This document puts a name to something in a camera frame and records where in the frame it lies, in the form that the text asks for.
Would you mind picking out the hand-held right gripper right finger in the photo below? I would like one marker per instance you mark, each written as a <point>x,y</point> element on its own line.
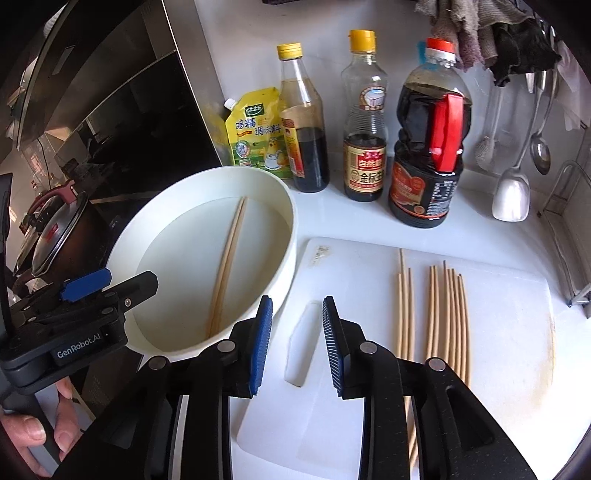
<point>332,346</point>

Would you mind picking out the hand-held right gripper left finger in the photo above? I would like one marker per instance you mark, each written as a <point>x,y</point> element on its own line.
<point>258,346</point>

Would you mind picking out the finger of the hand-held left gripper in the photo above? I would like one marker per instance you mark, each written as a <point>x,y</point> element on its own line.
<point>85,284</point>
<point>136,288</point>

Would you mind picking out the white round basin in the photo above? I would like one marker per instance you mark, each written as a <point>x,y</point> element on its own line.
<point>184,258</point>

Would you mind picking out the wooden chopstick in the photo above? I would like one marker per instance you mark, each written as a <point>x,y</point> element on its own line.
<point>231,267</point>
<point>226,263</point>

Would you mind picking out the row of wooden chopsticks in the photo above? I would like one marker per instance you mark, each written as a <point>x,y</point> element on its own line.
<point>434,314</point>

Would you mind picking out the person's left hand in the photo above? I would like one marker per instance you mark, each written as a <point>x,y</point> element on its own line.
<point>69,415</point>

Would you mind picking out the pot with glass lid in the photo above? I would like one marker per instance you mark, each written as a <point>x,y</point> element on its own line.
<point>55,240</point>

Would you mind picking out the white plastic cutting board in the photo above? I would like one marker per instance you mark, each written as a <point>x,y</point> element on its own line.
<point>351,277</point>

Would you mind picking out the yellow-capped clear plastic sauce bottle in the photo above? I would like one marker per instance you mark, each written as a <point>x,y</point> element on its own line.
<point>364,161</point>

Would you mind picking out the yellow seasoning pouch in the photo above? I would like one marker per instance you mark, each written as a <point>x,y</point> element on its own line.
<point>258,138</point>

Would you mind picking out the yellow-capped glass vinegar bottle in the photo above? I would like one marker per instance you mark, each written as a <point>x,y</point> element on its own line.
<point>304,152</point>

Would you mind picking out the steel and glass range hood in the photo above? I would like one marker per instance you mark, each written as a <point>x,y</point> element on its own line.
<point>138,92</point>

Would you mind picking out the metal mesh skimmer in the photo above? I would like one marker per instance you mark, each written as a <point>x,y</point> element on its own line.
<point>485,154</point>

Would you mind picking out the metal spoon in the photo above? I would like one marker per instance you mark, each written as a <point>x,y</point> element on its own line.
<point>540,154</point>

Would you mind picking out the blue plastic object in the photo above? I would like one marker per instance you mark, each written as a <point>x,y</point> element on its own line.
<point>421,50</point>

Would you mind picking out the grey rag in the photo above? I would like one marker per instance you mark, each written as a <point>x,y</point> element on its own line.
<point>475,41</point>

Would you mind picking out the white plastic bag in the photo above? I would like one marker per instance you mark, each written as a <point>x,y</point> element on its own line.
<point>567,92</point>

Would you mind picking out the dark cloth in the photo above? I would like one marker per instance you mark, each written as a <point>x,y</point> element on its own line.
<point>521,50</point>

